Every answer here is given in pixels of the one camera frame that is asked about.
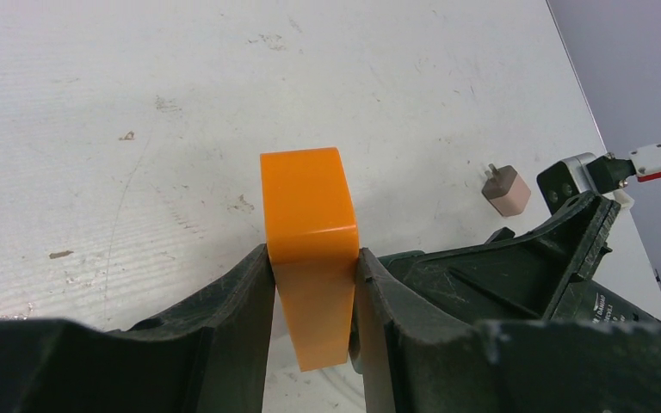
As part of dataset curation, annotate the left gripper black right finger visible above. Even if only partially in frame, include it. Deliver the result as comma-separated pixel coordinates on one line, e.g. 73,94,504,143
355,249,661,412

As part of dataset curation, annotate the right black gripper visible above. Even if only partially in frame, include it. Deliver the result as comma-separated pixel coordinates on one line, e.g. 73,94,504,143
380,192,661,324

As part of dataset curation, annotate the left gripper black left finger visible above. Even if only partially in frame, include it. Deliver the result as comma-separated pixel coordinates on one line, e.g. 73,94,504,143
0,245,275,412

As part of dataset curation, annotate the pink brown small charger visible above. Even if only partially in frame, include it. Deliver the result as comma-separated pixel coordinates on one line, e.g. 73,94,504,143
481,163,531,217

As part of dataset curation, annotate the orange power strip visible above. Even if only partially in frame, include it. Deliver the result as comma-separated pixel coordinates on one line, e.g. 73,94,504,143
260,147,360,372

